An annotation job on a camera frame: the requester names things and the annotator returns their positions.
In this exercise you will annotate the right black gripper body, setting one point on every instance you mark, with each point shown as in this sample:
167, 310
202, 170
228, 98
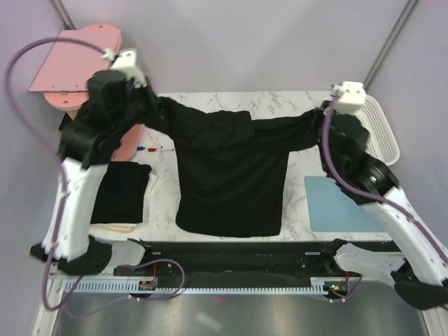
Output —
320, 138

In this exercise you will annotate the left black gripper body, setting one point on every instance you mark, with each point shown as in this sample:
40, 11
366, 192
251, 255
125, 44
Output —
141, 99

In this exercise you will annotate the black graphic t shirt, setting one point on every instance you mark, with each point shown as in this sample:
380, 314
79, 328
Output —
232, 168

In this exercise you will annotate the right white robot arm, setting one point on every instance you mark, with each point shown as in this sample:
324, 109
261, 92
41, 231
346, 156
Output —
419, 274

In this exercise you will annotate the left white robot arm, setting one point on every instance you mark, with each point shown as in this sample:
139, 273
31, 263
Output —
75, 196

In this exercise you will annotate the folded black t shirt stack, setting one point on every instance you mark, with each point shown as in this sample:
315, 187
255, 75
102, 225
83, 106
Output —
120, 198

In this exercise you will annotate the white plastic basket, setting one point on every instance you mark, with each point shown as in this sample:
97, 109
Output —
382, 143

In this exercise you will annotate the red marker pen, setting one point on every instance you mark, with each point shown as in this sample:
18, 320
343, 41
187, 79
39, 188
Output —
159, 149

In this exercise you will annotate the pink three tier shelf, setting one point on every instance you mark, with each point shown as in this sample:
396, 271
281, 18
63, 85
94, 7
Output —
70, 102

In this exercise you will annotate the pink clipboard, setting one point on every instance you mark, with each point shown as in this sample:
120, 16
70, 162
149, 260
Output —
68, 66

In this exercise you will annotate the light blue mat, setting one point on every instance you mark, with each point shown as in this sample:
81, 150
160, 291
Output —
330, 210

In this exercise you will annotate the wooden stick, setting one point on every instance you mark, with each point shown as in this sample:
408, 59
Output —
120, 228

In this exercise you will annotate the white slotted cable duct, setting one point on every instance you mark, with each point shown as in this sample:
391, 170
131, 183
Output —
137, 286

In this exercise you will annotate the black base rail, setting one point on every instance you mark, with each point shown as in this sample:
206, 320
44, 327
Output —
302, 259

